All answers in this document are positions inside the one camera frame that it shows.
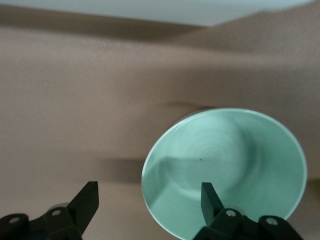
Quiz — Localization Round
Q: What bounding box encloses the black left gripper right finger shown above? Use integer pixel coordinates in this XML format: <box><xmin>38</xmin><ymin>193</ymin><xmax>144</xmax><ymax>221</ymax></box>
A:
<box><xmin>194</xmin><ymin>182</ymin><xmax>302</xmax><ymax>240</ymax></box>

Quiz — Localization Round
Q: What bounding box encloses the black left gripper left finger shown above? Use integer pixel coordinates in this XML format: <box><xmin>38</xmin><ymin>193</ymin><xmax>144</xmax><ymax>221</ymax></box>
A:
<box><xmin>0</xmin><ymin>181</ymin><xmax>101</xmax><ymax>240</ymax></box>

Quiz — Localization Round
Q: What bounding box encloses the light green plastic cup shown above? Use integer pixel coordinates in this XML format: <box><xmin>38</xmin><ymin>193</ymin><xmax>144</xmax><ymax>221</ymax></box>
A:
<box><xmin>140</xmin><ymin>107</ymin><xmax>308</xmax><ymax>240</ymax></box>

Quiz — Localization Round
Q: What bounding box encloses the translucent white plastic box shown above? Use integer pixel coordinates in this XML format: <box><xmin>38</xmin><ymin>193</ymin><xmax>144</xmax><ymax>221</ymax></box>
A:
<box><xmin>0</xmin><ymin>0</ymin><xmax>316</xmax><ymax>27</ymax></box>

